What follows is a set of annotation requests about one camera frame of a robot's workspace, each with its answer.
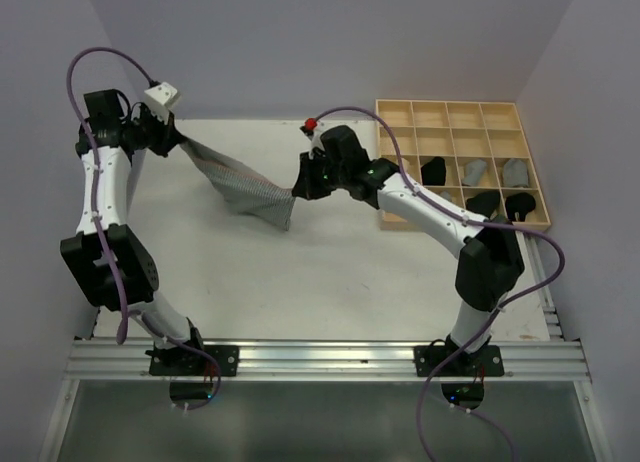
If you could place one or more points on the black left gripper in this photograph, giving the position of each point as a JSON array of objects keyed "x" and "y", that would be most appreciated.
[{"x": 169, "y": 136}]

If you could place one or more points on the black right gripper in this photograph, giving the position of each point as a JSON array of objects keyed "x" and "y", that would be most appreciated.
[{"x": 306, "y": 185}]

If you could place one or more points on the grey striped underwear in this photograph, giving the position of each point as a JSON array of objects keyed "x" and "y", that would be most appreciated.
[{"x": 245, "y": 191}]

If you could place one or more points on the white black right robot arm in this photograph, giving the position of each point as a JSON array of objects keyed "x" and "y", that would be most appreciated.
[{"x": 489, "y": 260}]

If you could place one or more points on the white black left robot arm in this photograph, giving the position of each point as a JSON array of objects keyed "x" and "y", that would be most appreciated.
[{"x": 108, "y": 261}]

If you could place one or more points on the black rolled sock upper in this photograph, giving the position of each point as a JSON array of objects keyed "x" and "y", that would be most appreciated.
[{"x": 434, "y": 172}]

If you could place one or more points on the black rolled sock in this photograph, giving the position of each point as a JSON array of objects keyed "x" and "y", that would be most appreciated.
[
  {"x": 434, "y": 172},
  {"x": 485, "y": 203},
  {"x": 519, "y": 205}
]

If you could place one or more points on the wooden compartment tray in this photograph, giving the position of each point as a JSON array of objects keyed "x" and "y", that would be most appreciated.
[{"x": 459, "y": 132}]

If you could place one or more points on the grey rolled sock middle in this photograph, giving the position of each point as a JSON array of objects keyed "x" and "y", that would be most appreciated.
[{"x": 473, "y": 172}]

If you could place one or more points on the black rolled sock lower middle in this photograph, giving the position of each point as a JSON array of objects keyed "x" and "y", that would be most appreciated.
[{"x": 485, "y": 203}]

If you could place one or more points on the grey rolled sock right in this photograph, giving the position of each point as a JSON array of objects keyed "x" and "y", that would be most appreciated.
[{"x": 515, "y": 174}]

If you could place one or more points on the black rolled sock lower right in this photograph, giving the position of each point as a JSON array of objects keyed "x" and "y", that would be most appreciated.
[{"x": 519, "y": 205}]

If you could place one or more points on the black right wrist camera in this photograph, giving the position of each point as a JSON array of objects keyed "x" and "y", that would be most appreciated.
[{"x": 343, "y": 149}]

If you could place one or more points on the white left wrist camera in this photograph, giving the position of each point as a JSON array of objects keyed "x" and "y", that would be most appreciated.
[{"x": 161, "y": 99}]

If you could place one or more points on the aluminium frame rail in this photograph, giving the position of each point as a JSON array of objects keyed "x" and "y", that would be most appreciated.
[{"x": 333, "y": 361}]

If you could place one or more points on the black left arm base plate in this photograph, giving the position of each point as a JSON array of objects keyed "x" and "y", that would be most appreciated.
[{"x": 177, "y": 362}]

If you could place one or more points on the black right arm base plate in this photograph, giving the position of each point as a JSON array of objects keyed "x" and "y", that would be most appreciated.
[{"x": 457, "y": 360}]

